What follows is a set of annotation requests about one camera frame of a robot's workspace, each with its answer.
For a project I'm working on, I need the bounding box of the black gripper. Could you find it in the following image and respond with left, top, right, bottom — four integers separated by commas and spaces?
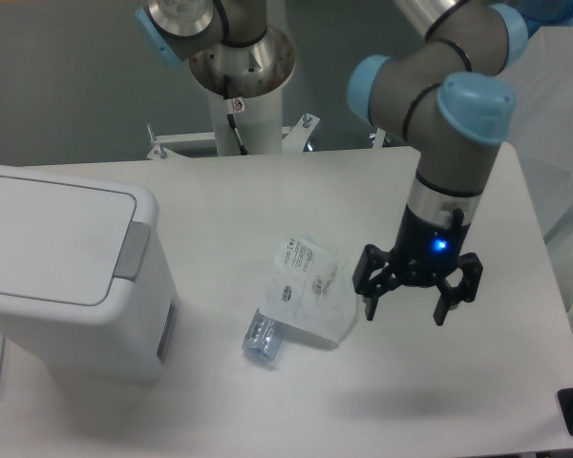
352, 206, 483, 326

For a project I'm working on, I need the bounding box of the white push-top trash can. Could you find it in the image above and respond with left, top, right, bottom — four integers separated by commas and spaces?
0, 166, 178, 380

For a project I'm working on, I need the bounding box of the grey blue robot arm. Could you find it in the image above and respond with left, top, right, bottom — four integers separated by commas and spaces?
135, 1, 528, 324

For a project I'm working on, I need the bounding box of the white side cabinet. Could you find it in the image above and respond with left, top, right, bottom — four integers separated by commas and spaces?
496, 26, 573, 306

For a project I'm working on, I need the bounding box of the white clear plastic bag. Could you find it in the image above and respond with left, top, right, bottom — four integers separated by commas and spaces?
259, 238, 357, 344

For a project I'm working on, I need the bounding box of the blue plastic bag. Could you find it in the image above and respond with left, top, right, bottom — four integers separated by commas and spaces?
516, 0, 573, 37

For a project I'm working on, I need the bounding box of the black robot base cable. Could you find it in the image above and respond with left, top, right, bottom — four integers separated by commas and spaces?
222, 73, 249, 156

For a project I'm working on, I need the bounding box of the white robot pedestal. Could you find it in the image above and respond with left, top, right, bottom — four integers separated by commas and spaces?
145, 23, 319, 161

